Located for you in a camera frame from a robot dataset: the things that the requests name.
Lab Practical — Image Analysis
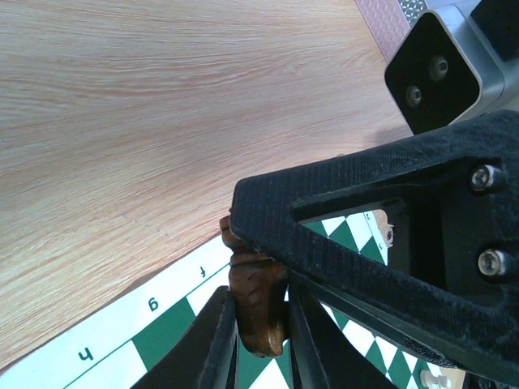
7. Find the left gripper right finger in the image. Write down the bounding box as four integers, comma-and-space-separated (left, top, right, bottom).
288, 284, 395, 389

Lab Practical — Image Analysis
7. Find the green white chess board mat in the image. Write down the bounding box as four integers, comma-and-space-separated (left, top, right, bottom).
1, 212, 464, 388

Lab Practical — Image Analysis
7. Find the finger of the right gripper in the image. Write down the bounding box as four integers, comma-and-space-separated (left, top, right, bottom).
229, 110, 518, 381

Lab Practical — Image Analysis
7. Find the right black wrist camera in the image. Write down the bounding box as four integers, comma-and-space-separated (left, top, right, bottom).
384, 1, 505, 135

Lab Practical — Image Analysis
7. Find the dark brown knight piece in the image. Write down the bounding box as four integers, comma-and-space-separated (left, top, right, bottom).
220, 215, 290, 358

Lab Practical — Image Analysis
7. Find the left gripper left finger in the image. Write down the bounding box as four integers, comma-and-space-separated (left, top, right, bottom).
133, 286, 238, 389

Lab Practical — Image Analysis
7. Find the light wooden chess piece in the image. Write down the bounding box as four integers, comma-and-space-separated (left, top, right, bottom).
373, 209, 394, 248
419, 370, 452, 389

